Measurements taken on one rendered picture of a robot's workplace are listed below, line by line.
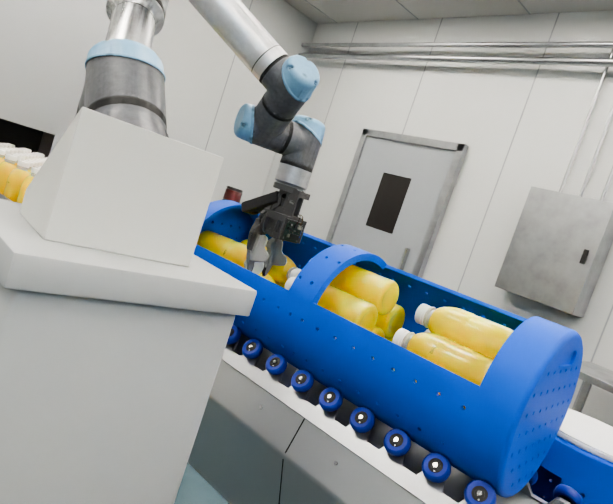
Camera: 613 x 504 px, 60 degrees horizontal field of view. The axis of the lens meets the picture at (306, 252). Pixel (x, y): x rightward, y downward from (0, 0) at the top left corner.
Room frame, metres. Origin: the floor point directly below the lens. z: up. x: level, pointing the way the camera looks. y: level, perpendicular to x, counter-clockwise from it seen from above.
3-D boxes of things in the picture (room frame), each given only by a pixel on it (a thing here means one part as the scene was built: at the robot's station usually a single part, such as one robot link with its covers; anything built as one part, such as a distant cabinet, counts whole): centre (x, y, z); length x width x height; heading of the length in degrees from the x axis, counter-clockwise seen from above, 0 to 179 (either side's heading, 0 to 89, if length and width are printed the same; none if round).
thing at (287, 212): (1.18, 0.07, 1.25); 0.09 x 0.08 x 0.12; 50
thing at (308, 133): (1.19, 0.08, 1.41); 0.09 x 0.08 x 0.11; 116
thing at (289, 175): (1.19, 0.08, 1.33); 0.08 x 0.08 x 0.05
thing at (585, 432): (1.06, -0.67, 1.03); 0.28 x 0.28 x 0.01
